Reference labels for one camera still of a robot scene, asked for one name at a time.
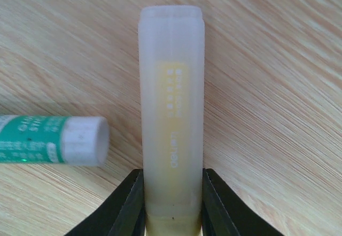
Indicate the yellow highlighter marker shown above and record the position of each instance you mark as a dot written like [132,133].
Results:
[171,42]

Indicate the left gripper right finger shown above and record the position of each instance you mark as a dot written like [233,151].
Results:
[224,213]

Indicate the green white glue stick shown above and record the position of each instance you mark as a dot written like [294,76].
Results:
[54,140]

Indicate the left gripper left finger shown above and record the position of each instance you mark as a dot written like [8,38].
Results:
[122,213]

